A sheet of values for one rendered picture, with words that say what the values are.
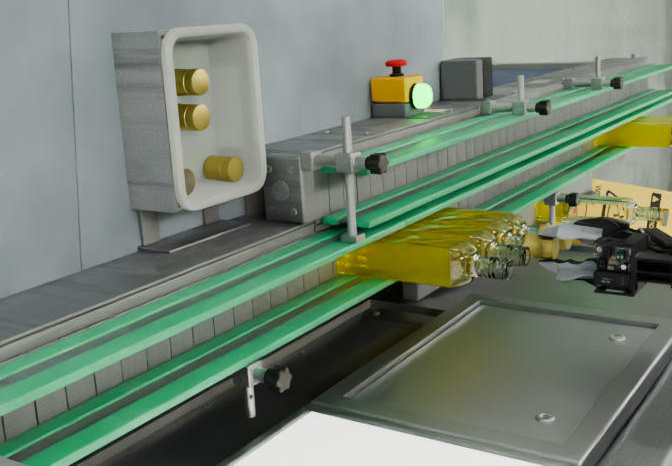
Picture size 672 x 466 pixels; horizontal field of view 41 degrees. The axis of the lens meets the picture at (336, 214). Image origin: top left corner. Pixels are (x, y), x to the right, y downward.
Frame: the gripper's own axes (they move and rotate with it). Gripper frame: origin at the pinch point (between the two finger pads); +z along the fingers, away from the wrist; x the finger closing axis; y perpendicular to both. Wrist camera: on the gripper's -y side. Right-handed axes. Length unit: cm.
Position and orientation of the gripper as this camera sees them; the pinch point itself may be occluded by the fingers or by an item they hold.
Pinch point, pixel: (549, 247)
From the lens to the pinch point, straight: 132.3
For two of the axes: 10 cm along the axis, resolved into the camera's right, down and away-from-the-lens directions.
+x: 0.6, 9.7, 2.2
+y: -5.5, 2.2, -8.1
